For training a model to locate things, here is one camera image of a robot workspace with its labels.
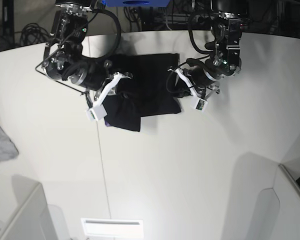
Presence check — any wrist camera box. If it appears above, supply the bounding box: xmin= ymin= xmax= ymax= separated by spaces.
xmin=86 ymin=105 xmax=107 ymax=121
xmin=190 ymin=96 xmax=208 ymax=113

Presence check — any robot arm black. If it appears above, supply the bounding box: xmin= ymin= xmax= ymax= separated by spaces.
xmin=166 ymin=0 xmax=249 ymax=100
xmin=39 ymin=0 xmax=122 ymax=107

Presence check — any black equipment rack left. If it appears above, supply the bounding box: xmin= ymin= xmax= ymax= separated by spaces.
xmin=2 ymin=0 xmax=15 ymax=41

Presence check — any coiled black cables left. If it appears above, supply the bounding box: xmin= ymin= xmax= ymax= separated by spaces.
xmin=18 ymin=22 xmax=52 ymax=47

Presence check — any black T-shirt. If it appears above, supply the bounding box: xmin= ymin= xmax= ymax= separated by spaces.
xmin=102 ymin=53 xmax=181 ymax=132

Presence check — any blue plastic bin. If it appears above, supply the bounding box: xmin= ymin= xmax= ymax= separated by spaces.
xmin=102 ymin=0 xmax=170 ymax=7

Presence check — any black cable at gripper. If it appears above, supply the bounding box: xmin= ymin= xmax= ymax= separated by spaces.
xmin=164 ymin=68 xmax=191 ymax=100

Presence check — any white bin right front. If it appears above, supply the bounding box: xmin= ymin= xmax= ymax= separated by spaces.
xmin=251 ymin=164 xmax=300 ymax=240

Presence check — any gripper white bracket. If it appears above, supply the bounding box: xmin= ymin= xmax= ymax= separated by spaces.
xmin=166 ymin=64 xmax=222 ymax=101
xmin=78 ymin=59 xmax=133 ymax=108

